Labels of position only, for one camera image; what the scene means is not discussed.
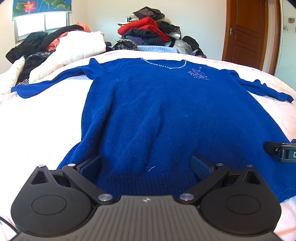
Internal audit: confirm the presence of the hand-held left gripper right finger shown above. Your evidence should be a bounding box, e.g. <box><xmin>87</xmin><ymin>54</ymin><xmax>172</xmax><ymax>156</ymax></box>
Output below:
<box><xmin>179</xmin><ymin>155</ymin><xmax>263</xmax><ymax>205</ymax></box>

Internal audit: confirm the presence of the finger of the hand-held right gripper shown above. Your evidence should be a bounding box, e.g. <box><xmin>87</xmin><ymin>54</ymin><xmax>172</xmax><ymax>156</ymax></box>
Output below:
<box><xmin>264</xmin><ymin>141</ymin><xmax>282</xmax><ymax>155</ymax></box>

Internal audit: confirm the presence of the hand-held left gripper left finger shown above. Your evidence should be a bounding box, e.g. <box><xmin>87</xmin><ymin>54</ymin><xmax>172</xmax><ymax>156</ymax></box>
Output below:
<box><xmin>31</xmin><ymin>155</ymin><xmax>115</xmax><ymax>205</ymax></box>

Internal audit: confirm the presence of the blue knit sweater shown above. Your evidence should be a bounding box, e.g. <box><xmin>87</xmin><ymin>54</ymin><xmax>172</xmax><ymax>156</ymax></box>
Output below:
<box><xmin>11</xmin><ymin>58</ymin><xmax>295</xmax><ymax>205</ymax></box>

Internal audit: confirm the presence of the pile of clothes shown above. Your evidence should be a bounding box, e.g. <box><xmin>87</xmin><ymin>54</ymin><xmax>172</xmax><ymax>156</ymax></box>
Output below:
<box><xmin>112</xmin><ymin>6</ymin><xmax>207</xmax><ymax>57</ymax></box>

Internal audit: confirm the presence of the bed with pink sheet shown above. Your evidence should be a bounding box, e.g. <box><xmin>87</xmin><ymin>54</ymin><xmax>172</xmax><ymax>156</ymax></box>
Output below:
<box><xmin>0</xmin><ymin>49</ymin><xmax>296</xmax><ymax>241</ymax></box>

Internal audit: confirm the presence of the brown wooden door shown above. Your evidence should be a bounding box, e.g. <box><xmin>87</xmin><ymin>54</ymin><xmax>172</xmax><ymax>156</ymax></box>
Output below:
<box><xmin>221</xmin><ymin>0</ymin><xmax>282</xmax><ymax>76</ymax></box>

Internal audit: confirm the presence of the dark patterned cloth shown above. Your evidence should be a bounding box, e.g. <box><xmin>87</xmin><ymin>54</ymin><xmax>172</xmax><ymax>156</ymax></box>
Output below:
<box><xmin>16</xmin><ymin>51</ymin><xmax>55</xmax><ymax>86</ymax></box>

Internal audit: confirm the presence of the clear plastic bag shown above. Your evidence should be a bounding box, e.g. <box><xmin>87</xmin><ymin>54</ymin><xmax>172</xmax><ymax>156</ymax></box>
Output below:
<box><xmin>173</xmin><ymin>39</ymin><xmax>193</xmax><ymax>55</ymax></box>

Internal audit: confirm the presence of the white floral quilt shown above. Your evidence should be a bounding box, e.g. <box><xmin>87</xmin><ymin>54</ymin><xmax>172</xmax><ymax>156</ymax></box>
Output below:
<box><xmin>0</xmin><ymin>55</ymin><xmax>26</xmax><ymax>96</ymax></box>

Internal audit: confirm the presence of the light blue knit cloth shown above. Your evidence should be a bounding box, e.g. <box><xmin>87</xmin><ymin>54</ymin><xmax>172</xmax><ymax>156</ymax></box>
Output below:
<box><xmin>136</xmin><ymin>45</ymin><xmax>180</xmax><ymax>54</ymax></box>

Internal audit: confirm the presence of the orange garment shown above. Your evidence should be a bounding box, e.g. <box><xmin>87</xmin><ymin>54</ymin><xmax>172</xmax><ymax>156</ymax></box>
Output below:
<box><xmin>46</xmin><ymin>22</ymin><xmax>92</xmax><ymax>52</ymax></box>

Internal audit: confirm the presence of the black garment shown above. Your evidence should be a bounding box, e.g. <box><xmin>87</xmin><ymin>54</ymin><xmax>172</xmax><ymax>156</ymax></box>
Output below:
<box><xmin>6</xmin><ymin>25</ymin><xmax>85</xmax><ymax>63</ymax></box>

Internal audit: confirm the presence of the window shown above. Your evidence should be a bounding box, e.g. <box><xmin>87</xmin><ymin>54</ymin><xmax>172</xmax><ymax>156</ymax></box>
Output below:
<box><xmin>14</xmin><ymin>11</ymin><xmax>70</xmax><ymax>44</ymax></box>

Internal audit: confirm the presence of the lotus flower window blind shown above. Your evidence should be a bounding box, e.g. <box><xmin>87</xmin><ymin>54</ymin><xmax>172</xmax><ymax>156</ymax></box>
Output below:
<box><xmin>11</xmin><ymin>0</ymin><xmax>73</xmax><ymax>22</ymax></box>

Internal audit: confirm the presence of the flower wall sticker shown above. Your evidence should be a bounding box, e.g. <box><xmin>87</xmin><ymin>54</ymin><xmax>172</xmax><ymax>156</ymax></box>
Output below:
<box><xmin>282</xmin><ymin>17</ymin><xmax>296</xmax><ymax>32</ymax></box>

